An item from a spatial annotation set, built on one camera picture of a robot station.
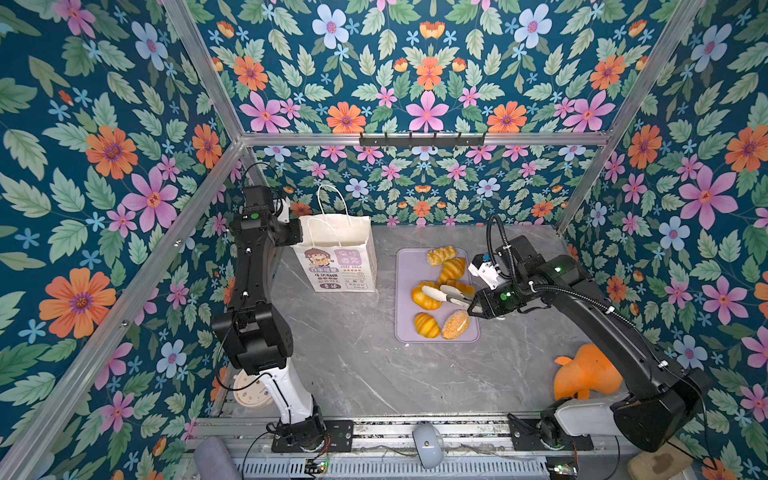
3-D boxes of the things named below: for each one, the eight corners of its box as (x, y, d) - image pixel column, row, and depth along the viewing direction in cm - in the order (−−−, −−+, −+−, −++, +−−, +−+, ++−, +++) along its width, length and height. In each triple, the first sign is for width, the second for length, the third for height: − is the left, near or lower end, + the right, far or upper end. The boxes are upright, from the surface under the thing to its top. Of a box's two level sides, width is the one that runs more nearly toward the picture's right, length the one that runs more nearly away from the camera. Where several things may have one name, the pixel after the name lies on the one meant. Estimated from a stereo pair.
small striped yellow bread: (414, 338, 92) (414, 332, 88) (414, 318, 96) (414, 312, 93) (439, 338, 92) (440, 332, 88) (437, 318, 96) (439, 312, 93)
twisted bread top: (431, 268, 107) (432, 263, 105) (424, 257, 111) (425, 251, 109) (457, 259, 110) (459, 254, 108) (450, 248, 114) (451, 243, 111)
